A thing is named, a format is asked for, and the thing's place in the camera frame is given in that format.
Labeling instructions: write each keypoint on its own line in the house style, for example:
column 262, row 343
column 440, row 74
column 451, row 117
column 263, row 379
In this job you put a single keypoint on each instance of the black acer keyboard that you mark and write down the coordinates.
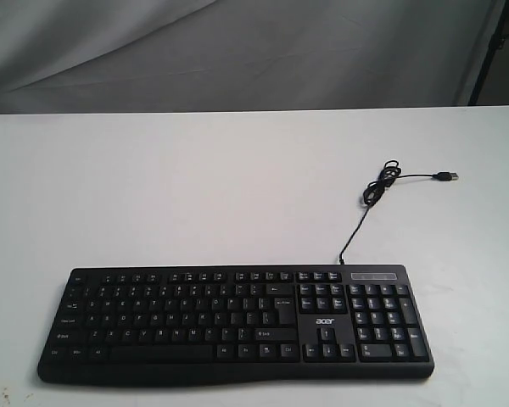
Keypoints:
column 210, row 325

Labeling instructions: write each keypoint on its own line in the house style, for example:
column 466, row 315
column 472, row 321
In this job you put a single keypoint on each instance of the grey backdrop cloth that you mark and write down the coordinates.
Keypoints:
column 200, row 56

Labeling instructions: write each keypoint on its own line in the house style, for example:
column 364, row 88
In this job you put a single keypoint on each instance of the black tripod stand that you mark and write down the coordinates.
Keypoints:
column 496, row 42

